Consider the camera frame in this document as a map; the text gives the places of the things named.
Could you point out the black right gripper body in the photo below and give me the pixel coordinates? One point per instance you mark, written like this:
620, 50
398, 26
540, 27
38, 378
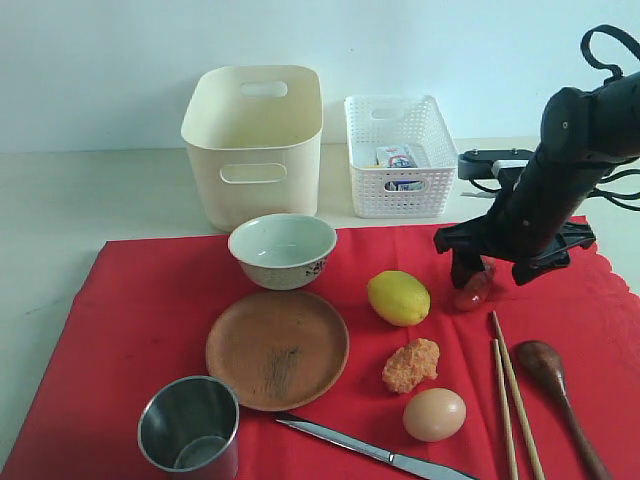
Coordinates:
530, 219

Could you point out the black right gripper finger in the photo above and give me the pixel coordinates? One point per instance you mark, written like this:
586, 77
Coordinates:
464, 266
527, 270

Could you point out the red toy sausage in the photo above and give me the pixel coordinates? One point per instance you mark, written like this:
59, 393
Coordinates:
477, 291

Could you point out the yellow lemon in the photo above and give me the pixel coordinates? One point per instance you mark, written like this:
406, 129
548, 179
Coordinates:
399, 298

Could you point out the orange fried chicken piece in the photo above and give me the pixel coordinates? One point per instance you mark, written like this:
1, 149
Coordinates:
410, 365

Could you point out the blue white milk carton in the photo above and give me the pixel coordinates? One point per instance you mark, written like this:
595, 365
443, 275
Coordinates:
399, 156

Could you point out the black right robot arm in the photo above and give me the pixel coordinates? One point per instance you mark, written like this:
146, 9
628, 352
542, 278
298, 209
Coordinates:
584, 136

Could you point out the dark wooden spoon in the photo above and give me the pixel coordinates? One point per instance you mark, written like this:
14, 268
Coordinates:
544, 364

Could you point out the red scalloped table cloth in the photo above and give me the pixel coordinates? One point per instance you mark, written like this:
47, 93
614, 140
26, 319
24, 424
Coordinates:
142, 318

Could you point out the brown egg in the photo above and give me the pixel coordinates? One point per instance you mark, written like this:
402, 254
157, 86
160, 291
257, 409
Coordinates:
434, 414

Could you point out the white perforated plastic basket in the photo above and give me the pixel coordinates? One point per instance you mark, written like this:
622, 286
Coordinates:
416, 120

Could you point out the pale green ceramic bowl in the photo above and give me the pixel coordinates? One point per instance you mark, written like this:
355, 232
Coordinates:
282, 251

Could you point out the long wooden chopstick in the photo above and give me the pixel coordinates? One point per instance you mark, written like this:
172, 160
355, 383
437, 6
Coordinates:
517, 399

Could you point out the silver table knife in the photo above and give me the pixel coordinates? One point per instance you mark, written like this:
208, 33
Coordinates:
411, 465

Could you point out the cream plastic bin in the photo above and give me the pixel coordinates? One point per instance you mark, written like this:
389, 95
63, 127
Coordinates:
253, 135

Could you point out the stainless steel cup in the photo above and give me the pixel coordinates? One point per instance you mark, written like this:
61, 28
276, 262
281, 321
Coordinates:
188, 429

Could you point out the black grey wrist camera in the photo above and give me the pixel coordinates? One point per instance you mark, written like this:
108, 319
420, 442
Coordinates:
478, 164

